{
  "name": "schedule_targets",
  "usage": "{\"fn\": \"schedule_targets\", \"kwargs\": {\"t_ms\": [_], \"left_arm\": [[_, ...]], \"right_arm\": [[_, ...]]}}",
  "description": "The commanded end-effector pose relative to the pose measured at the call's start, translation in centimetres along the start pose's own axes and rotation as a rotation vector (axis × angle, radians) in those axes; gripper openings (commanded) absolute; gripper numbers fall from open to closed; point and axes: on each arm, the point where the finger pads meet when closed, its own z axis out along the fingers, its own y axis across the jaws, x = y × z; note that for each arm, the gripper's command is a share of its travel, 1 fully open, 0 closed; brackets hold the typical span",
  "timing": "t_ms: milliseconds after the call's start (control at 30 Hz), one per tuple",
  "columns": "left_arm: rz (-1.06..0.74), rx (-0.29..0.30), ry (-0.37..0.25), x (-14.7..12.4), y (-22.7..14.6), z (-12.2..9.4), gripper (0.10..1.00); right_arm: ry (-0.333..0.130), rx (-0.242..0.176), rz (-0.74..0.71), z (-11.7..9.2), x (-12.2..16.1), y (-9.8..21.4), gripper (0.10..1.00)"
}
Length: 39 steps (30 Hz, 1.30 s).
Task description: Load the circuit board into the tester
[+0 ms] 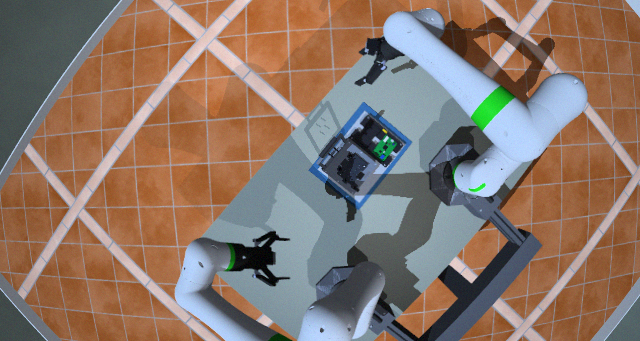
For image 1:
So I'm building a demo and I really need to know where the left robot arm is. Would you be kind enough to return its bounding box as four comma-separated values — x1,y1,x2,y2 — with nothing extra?
175,237,386,341

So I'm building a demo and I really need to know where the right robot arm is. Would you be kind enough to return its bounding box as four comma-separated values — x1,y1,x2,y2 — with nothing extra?
383,8,588,203

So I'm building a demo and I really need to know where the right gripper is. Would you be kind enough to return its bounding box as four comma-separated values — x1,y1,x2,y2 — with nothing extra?
355,36,399,86

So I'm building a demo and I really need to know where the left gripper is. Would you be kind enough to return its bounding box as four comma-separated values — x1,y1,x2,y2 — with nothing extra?
245,231,290,286

